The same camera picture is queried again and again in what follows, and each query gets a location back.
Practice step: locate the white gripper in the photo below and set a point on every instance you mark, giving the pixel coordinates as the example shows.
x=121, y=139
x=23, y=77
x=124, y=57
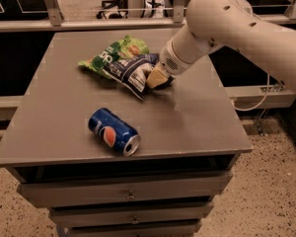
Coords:
x=169, y=61

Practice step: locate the blue chip bag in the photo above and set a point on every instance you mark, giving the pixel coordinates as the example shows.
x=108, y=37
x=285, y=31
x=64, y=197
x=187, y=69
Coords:
x=133, y=72

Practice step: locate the green chip bag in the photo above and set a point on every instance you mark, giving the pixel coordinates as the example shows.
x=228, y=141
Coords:
x=121, y=49

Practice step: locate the blue pepsi can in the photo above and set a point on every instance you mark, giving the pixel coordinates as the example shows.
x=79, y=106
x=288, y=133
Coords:
x=114, y=132

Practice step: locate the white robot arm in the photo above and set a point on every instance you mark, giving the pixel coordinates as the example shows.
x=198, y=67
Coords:
x=212, y=24

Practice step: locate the grey drawer cabinet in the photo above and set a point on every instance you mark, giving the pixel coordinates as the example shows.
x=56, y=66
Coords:
x=105, y=163

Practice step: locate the black office chair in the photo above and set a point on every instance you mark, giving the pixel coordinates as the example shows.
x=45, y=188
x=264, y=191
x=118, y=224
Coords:
x=107, y=5

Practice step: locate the grey metal railing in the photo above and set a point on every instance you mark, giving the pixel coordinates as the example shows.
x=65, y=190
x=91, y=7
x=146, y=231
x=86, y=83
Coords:
x=56, y=21

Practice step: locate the bottom grey drawer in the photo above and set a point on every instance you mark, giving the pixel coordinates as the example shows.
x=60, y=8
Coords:
x=150, y=229

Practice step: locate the grey drawer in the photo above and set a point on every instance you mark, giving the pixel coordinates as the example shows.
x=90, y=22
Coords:
x=132, y=214
x=150, y=229
x=112, y=190

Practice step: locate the top grey drawer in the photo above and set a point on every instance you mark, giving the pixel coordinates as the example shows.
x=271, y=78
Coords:
x=112, y=190

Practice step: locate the middle grey drawer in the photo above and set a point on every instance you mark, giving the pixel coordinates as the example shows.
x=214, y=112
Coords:
x=132, y=214

